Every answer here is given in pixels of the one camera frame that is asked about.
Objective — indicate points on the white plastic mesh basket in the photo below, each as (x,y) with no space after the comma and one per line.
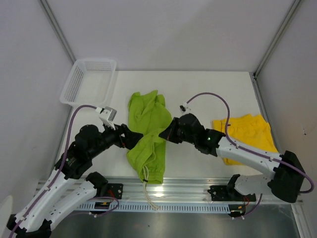
(91,81)

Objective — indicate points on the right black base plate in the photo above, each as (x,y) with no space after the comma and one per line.
(222,193)

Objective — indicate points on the right aluminium corner post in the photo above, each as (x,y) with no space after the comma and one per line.
(284,25)

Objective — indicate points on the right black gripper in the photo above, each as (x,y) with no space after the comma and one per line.
(169,134)

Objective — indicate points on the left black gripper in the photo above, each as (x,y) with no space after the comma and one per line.
(131,138)

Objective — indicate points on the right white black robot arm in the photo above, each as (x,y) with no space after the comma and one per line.
(281,175)

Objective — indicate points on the left aluminium corner post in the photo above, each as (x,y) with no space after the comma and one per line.
(47,10)

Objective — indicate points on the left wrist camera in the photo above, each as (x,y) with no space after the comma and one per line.
(107,115)

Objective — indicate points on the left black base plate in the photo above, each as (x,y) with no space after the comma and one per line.
(113,190)

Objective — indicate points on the aluminium corner post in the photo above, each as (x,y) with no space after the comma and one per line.
(284,25)
(47,10)

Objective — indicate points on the aluminium mounting rail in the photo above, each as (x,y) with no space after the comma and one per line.
(173,190)

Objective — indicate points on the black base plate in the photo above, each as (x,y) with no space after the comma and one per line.
(222,193)
(113,190)

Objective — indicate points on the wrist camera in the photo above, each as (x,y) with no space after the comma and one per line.
(184,107)
(107,115)

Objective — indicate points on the yellow fabric shorts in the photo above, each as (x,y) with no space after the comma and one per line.
(253,131)

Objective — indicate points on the green fabric shorts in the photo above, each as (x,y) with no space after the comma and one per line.
(148,115)

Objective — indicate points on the white slotted cable duct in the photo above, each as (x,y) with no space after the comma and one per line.
(163,207)

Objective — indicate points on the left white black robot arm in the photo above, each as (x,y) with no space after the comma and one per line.
(48,208)

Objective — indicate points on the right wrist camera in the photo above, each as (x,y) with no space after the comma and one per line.
(184,107)

